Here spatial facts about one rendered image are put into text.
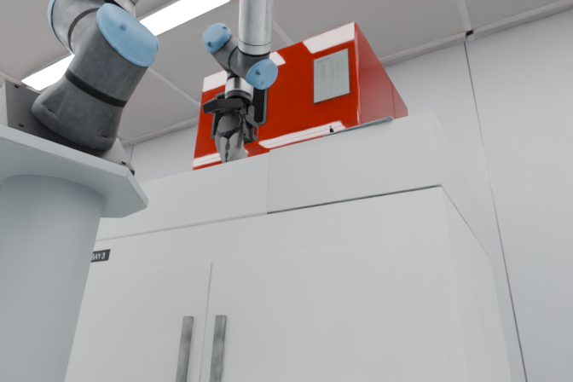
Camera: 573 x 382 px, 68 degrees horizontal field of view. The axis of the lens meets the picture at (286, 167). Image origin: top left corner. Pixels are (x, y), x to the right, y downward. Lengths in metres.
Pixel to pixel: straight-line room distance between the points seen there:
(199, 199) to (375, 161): 0.43
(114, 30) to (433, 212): 0.61
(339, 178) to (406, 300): 0.25
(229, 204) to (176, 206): 0.17
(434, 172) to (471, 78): 2.64
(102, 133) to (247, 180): 0.31
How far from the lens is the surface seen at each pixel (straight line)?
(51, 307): 0.74
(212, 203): 0.98
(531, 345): 2.81
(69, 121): 0.82
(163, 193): 1.11
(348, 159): 0.83
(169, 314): 0.99
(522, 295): 2.83
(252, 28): 0.98
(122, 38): 0.80
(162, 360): 0.99
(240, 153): 1.07
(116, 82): 0.81
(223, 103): 1.06
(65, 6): 0.95
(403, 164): 0.79
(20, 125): 0.79
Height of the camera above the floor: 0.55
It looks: 24 degrees up
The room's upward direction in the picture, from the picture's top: 2 degrees clockwise
